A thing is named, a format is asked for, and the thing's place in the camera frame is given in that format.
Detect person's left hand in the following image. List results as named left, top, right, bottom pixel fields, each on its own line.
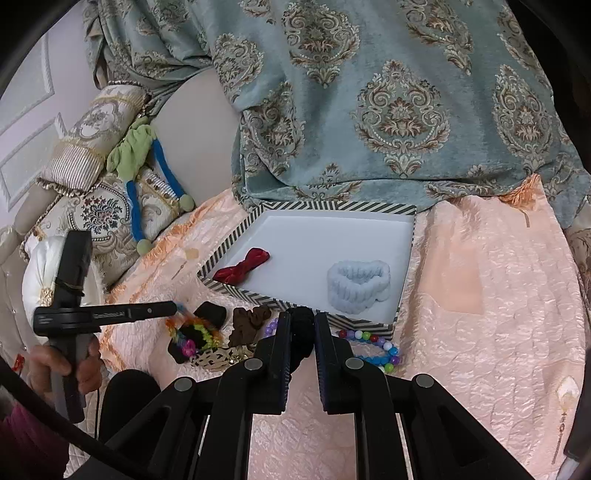
left=30, top=339, right=103, bottom=404

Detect floral embroidered cushion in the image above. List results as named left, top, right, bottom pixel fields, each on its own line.
left=20, top=167, right=186, bottom=292

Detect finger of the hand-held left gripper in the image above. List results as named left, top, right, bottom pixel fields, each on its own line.
left=93, top=300, right=179, bottom=326

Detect leopard print bow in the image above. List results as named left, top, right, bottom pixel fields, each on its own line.
left=188, top=345, right=256, bottom=371

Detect black oval hair clip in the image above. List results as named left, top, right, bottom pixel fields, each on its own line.
left=193, top=302, right=227, bottom=327

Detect black scrunchie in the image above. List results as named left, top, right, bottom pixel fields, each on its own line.
left=290, top=307, right=317, bottom=376

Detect striped cardboard box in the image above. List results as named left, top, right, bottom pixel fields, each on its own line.
left=197, top=200, right=419, bottom=341

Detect blue damask curtain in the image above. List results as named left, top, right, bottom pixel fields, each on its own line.
left=83, top=0, right=591, bottom=228

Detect white satin cushion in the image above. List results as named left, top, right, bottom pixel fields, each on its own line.
left=21, top=235, right=105, bottom=320

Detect beige floral cloth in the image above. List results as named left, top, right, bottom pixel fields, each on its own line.
left=564, top=220, right=591, bottom=280

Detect pink quilted blanket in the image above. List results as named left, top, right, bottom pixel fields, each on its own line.
left=99, top=174, right=588, bottom=480

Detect striped bolster cushion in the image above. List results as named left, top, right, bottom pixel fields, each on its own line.
left=39, top=85, right=149, bottom=195

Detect person's black trousers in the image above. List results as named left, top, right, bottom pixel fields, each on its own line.
left=99, top=368, right=163, bottom=445

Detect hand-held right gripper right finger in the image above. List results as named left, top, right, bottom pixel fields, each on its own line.
left=315, top=313, right=537, bottom=480

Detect blue bead bracelet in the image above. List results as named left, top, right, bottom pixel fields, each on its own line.
left=355, top=352, right=394, bottom=371

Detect colourful bead hair tie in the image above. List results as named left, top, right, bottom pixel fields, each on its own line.
left=165, top=315, right=225, bottom=366

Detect light blue fluffy scrunchie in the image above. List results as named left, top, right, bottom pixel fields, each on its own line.
left=327, top=260, right=391, bottom=315

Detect person's left forearm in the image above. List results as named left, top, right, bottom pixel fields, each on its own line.
left=0, top=401, right=71, bottom=480

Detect red velvet bow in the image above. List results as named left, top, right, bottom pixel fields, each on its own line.
left=212, top=247, right=273, bottom=284

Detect green and blue plush toy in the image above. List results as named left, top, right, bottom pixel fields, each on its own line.
left=106, top=117, right=195, bottom=255

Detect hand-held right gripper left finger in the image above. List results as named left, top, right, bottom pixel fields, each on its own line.
left=99, top=313, right=292, bottom=480

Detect white panelled door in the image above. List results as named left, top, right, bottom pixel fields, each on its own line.
left=0, top=13, right=108, bottom=228

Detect multicolour bead bracelet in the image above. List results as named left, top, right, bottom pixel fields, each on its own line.
left=337, top=328, right=403, bottom=375

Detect brown scrunchie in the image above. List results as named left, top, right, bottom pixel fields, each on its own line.
left=228, top=304, right=273, bottom=347

